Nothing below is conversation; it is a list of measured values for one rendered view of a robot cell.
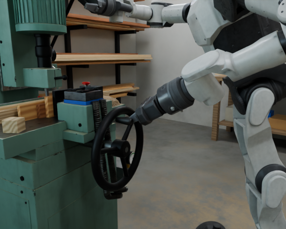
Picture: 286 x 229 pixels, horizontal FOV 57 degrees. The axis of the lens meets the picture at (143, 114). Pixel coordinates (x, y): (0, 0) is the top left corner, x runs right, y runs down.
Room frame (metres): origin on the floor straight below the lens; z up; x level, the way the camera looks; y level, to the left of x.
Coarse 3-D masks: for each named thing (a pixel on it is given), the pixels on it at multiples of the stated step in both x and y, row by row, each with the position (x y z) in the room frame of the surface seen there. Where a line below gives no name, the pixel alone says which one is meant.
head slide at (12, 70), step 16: (0, 0) 1.02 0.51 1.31; (0, 16) 1.02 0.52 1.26; (0, 32) 1.03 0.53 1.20; (16, 32) 1.02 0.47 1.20; (0, 48) 1.03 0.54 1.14; (16, 48) 1.02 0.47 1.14; (32, 48) 1.08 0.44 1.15; (16, 64) 1.01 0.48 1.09; (32, 64) 1.07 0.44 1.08; (16, 80) 1.00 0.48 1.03
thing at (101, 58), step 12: (144, 0) 4.72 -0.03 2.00; (72, 24) 3.54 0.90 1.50; (84, 24) 3.55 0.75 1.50; (96, 24) 3.71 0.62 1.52; (108, 24) 3.82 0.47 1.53; (120, 24) 4.00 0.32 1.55; (132, 24) 4.13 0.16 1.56; (144, 24) 4.36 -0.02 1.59; (60, 60) 3.08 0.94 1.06; (72, 60) 3.21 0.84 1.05; (84, 60) 3.44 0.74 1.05; (96, 60) 3.60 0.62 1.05; (108, 60) 3.78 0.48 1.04; (120, 60) 3.97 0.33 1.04; (132, 60) 4.18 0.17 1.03; (144, 60) 4.41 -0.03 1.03; (72, 72) 3.81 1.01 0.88; (72, 84) 3.80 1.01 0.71; (120, 84) 4.49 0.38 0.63; (132, 84) 4.49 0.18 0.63; (120, 96) 3.95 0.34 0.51
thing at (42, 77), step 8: (24, 72) 1.03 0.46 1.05; (32, 72) 1.00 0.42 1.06; (40, 72) 0.98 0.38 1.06; (48, 72) 0.97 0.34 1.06; (56, 72) 1.00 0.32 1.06; (24, 80) 1.03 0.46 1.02; (32, 80) 1.01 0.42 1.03; (40, 80) 0.98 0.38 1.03; (48, 80) 0.97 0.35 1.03; (56, 80) 1.00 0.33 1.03; (48, 88) 0.97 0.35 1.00
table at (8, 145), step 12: (36, 120) 0.88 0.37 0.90; (48, 120) 0.88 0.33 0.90; (60, 120) 0.88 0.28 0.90; (0, 132) 0.74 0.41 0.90; (24, 132) 0.74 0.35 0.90; (36, 132) 0.77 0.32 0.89; (48, 132) 0.81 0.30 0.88; (60, 132) 0.85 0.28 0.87; (72, 132) 0.84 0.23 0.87; (84, 132) 0.84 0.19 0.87; (0, 144) 0.68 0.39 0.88; (12, 144) 0.70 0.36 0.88; (24, 144) 0.73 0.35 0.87; (36, 144) 0.77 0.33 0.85; (0, 156) 0.68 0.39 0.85; (12, 156) 0.70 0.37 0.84
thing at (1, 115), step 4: (104, 92) 1.32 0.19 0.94; (108, 92) 1.35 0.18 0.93; (12, 108) 0.90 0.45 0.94; (16, 108) 0.90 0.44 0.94; (0, 112) 0.84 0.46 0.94; (4, 112) 0.85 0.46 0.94; (8, 112) 0.86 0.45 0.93; (12, 112) 0.88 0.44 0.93; (16, 112) 0.89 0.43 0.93; (0, 116) 0.84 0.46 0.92; (4, 116) 0.85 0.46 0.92; (8, 116) 0.86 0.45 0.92; (12, 116) 0.87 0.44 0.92; (16, 116) 0.89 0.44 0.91; (0, 120) 0.84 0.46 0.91
